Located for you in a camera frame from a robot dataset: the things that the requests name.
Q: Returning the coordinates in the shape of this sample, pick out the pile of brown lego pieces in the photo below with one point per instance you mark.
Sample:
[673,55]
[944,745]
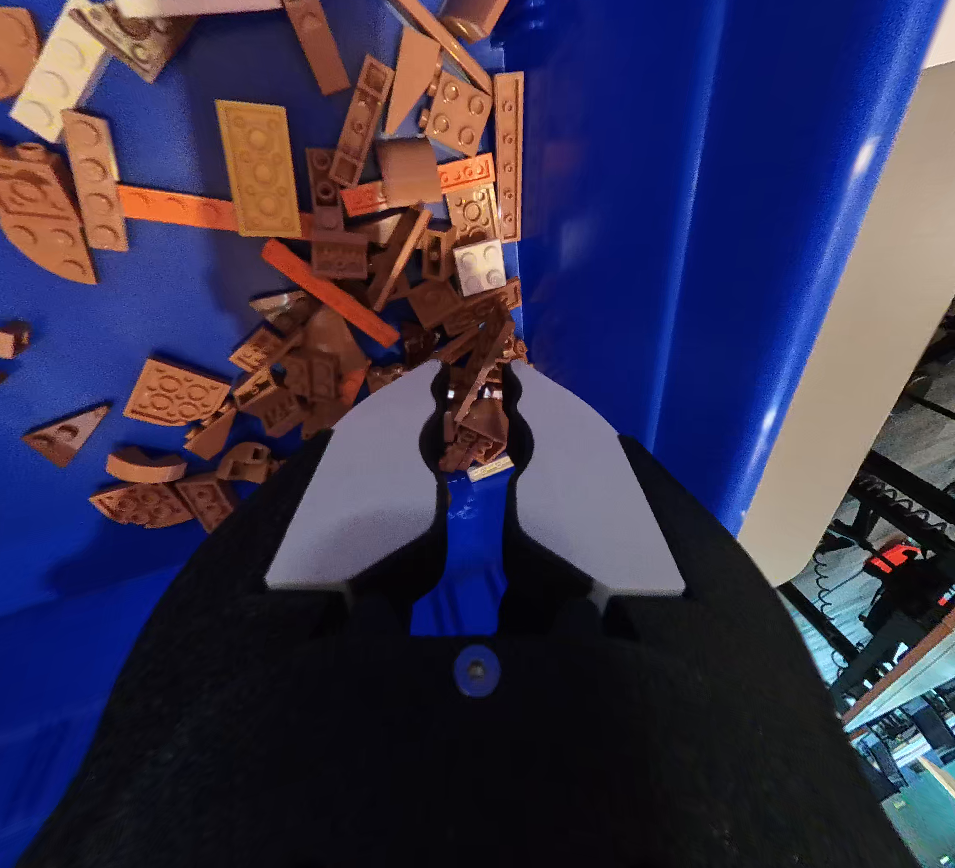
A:
[175,390]

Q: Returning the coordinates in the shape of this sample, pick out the white square lego plate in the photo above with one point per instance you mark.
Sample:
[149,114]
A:
[477,267]

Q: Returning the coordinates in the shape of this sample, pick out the blue plastic parts bin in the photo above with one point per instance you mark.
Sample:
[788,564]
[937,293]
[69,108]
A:
[634,211]

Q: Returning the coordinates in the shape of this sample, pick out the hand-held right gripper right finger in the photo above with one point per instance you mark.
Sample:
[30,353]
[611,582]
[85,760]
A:
[589,495]

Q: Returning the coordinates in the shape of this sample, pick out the yellow lego plate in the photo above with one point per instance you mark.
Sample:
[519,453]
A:
[257,166]

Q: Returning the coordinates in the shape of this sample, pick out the white lego brick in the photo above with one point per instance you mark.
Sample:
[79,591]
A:
[60,69]

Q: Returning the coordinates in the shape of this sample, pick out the orange long lego plate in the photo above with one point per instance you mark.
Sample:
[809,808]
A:
[171,208]
[466,174]
[328,290]

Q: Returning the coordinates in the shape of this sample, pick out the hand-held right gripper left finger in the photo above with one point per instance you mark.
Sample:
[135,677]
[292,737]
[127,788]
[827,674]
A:
[351,502]

